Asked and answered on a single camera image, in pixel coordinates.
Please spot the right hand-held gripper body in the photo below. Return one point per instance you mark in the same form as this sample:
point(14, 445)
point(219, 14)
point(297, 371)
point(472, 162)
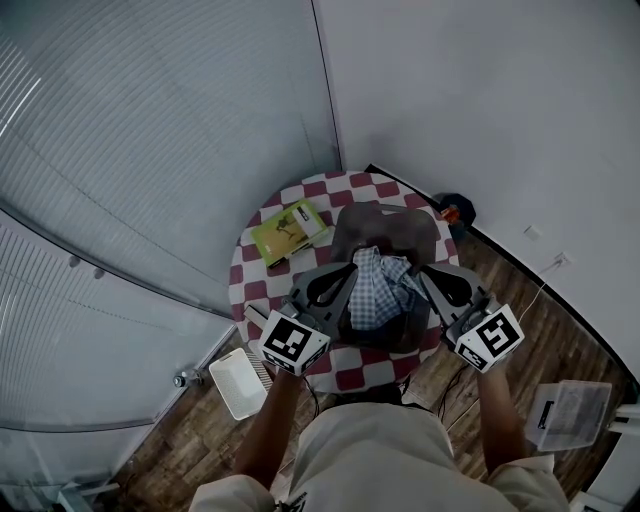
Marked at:
point(492, 337)

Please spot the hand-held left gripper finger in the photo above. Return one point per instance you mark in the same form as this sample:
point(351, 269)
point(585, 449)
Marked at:
point(342, 300)
point(305, 280)

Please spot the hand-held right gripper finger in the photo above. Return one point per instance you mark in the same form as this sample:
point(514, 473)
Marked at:
point(472, 287)
point(442, 302)

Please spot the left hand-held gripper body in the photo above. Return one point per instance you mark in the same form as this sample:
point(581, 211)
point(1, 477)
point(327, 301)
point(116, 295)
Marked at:
point(290, 342)

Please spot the blue plaid clothes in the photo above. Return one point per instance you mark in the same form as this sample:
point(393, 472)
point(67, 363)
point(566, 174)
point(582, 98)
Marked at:
point(370, 295)

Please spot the transparent dark plastic storage bin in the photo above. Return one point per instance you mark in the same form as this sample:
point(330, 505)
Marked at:
point(380, 230)

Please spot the person's right forearm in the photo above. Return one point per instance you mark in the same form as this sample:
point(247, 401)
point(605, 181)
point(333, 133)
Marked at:
point(500, 425)

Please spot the person's left forearm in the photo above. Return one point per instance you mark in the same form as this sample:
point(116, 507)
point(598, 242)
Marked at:
point(270, 430)

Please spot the clear plastic lidded box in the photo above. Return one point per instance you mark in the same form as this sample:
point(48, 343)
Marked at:
point(570, 415)

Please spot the small flat grey device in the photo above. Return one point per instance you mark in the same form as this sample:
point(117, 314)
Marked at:
point(255, 315)

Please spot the round checkered table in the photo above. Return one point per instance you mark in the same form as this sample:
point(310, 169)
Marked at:
point(260, 290)

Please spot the green book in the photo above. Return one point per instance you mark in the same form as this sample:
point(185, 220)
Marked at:
point(285, 232)

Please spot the white plastic basket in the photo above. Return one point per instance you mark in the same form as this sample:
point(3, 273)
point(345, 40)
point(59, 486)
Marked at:
point(237, 385)

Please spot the small black orange object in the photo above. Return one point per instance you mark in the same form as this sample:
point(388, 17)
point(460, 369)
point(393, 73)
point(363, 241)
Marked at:
point(457, 210)

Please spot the person's beige shirt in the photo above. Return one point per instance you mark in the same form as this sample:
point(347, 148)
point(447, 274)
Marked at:
point(375, 460)

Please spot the white window blind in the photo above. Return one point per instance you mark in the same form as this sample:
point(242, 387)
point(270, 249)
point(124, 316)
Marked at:
point(75, 325)
point(175, 125)

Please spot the white wall socket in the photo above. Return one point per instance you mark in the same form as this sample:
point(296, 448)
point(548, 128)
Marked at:
point(534, 231)

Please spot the white wall plug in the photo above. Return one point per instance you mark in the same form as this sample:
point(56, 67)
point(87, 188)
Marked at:
point(562, 259)

